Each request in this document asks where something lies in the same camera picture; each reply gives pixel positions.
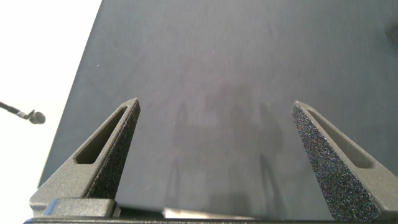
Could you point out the dark mat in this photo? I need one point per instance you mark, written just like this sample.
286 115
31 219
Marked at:
217 62

